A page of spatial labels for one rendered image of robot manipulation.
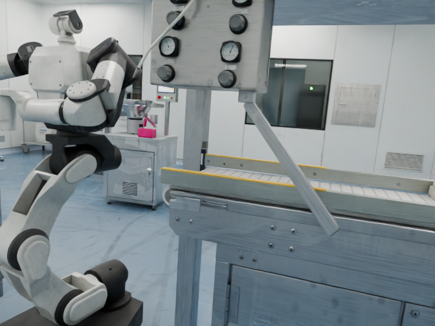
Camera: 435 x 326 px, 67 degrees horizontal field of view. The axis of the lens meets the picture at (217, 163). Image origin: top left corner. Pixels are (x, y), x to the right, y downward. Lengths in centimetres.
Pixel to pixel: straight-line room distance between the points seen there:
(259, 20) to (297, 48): 536
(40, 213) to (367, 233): 105
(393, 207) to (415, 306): 22
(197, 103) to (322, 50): 508
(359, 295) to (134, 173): 298
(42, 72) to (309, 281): 109
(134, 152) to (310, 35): 372
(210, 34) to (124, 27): 627
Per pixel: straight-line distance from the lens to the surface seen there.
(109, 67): 110
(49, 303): 149
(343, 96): 589
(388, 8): 87
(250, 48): 62
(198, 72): 65
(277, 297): 79
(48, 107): 102
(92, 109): 98
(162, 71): 65
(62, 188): 132
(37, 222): 133
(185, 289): 115
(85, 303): 154
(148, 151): 342
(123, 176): 359
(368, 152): 603
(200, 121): 98
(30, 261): 130
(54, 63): 130
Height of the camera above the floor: 111
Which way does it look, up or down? 10 degrees down
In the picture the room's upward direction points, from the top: 4 degrees clockwise
